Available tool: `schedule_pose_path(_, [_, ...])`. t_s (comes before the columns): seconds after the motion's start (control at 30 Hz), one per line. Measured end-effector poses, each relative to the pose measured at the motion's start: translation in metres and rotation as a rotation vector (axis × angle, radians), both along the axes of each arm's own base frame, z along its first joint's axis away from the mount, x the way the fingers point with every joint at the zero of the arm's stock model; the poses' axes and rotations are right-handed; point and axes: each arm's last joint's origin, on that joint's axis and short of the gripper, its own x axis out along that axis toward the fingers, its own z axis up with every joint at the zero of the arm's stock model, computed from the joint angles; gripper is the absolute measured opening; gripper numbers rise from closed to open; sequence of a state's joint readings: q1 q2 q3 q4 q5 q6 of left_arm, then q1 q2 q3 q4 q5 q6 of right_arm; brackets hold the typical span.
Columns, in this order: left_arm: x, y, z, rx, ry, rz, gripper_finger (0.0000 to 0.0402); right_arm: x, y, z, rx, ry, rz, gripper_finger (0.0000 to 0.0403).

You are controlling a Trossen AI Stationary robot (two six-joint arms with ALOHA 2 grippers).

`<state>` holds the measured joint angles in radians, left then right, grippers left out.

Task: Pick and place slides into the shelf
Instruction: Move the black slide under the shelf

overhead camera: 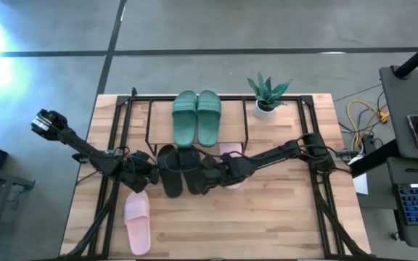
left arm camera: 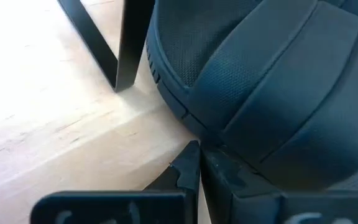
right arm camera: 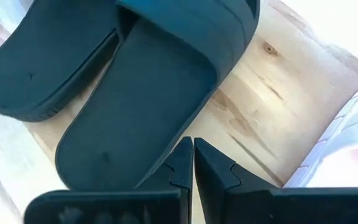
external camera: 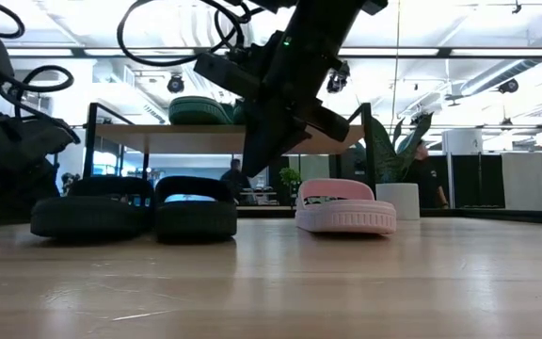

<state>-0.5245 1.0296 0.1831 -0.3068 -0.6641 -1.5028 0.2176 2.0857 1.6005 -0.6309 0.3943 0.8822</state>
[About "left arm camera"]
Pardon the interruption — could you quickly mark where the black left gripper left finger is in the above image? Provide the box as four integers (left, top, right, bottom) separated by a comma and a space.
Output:
30, 139, 202, 224

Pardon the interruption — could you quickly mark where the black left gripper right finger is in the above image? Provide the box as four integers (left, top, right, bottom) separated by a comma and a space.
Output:
200, 146, 358, 224

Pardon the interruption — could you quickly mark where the black slide sandal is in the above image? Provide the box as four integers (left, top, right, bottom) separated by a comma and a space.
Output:
145, 0, 358, 191

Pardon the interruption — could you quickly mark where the wooden shelf with black legs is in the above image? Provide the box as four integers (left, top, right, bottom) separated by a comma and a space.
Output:
57, 0, 155, 93

